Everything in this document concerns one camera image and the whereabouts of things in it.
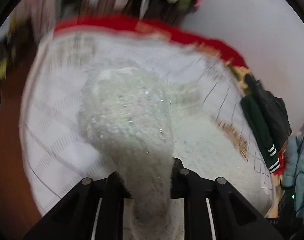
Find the white fluffy cardigan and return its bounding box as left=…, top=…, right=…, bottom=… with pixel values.
left=78, top=59, right=272, bottom=239

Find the white floral grid sheet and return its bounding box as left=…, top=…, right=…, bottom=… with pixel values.
left=19, top=27, right=274, bottom=215

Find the dark green striped garment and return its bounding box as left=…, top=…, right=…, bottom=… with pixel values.
left=240, top=94, right=280, bottom=174

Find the black leather jacket folded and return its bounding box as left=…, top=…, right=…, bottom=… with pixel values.
left=244, top=74, right=292, bottom=151

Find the blue-grey quilt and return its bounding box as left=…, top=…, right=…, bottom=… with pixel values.
left=281, top=124, right=304, bottom=221

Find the red floral blanket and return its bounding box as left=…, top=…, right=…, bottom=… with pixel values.
left=54, top=15, right=287, bottom=175

